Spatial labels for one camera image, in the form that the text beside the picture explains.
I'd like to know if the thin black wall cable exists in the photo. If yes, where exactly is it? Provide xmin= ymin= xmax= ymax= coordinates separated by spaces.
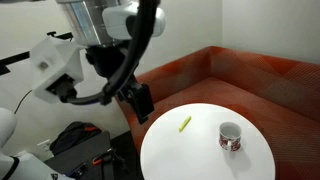
xmin=13 ymin=89 xmax=33 ymax=115

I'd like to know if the white wrist mount box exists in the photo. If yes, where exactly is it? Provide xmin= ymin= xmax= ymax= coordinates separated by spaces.
xmin=29 ymin=35 xmax=85 ymax=104

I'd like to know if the orange upholstered sofa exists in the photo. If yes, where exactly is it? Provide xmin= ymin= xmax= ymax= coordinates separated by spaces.
xmin=113 ymin=45 xmax=320 ymax=180

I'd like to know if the white wall outlet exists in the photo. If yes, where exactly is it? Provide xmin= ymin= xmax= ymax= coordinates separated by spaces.
xmin=36 ymin=139 xmax=53 ymax=153

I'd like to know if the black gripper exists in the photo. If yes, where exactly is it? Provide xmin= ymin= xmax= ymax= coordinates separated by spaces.
xmin=85 ymin=44 xmax=156 ymax=126

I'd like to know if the orange handled black clamp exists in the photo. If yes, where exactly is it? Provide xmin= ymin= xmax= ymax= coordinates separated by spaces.
xmin=91 ymin=148 xmax=118 ymax=167

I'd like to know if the red white patterned mug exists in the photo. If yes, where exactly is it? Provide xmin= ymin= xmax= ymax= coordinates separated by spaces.
xmin=218 ymin=121 xmax=243 ymax=153

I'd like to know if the yellow highlighter marker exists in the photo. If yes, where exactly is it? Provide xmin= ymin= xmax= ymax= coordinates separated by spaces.
xmin=178 ymin=115 xmax=193 ymax=133

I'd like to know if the black backpack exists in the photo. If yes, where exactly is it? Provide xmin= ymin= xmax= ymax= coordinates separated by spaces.
xmin=43 ymin=130 xmax=134 ymax=180
xmin=49 ymin=121 xmax=103 ymax=156

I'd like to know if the black mounting bar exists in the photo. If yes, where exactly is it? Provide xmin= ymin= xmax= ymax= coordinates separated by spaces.
xmin=0 ymin=30 xmax=74 ymax=77

